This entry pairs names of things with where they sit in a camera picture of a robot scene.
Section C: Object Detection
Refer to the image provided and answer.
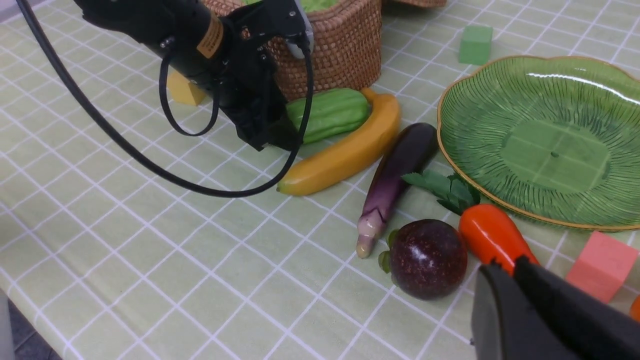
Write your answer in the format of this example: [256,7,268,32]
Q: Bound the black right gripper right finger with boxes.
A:
[514,256,639,360]

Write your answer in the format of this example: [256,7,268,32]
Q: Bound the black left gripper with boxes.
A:
[212,0,299,152]

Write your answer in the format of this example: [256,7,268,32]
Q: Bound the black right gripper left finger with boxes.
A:
[470,265,580,360]

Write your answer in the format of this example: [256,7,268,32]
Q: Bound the green bitter gourd toy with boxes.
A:
[302,88,370,144]

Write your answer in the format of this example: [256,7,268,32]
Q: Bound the orange toy carrot green leaves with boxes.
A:
[402,170,539,275]

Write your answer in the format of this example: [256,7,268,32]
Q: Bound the dark purple toy mangosteen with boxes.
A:
[378,219,467,301]

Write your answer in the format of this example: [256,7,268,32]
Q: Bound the yellow toy banana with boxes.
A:
[276,88,402,197]

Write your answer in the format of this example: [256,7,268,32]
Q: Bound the purple toy eggplant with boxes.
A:
[355,122,438,259]

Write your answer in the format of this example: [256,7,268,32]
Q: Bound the orange toy mango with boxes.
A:
[628,294,640,322]

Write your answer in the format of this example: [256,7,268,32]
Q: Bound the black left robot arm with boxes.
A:
[76,0,306,151]

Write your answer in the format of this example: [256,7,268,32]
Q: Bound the coral red foam cube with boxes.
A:
[565,231,639,304]

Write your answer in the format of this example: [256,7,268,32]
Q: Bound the yellow foam cube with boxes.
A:
[166,71,207,106]

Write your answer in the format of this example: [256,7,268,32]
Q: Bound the woven wicker basket green lining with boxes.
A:
[200,0,383,102]

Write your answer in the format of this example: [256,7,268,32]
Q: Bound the green checked tablecloth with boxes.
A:
[0,0,639,360]

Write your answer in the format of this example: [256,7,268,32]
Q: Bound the green leaf-shaped glass plate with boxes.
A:
[438,55,639,232]

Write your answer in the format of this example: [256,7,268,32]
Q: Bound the woven wicker basket lid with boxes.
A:
[382,0,448,9]

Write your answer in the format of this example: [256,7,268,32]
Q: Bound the green foam cube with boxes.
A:
[458,25,493,66]

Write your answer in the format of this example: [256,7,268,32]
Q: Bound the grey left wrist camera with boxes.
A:
[285,0,314,60]

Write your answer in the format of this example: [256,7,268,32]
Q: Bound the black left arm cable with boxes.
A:
[16,0,316,199]

